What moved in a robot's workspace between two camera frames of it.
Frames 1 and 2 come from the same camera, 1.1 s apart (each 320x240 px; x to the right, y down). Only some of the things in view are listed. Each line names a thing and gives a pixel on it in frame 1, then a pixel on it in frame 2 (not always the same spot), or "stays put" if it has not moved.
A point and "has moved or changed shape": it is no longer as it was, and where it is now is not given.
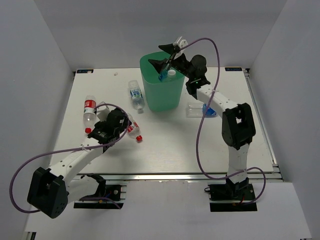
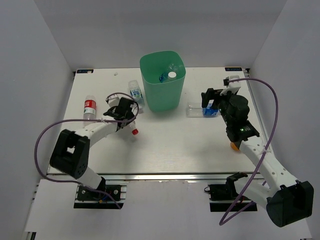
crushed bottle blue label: x=163 y=75 has moved or changed shape
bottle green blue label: x=136 y=94 stays put
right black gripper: x=158 y=64 → x=211 y=94
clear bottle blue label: x=197 y=110 stays put
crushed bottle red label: x=133 y=129 has moved or changed shape
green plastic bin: x=161 y=96 stays put
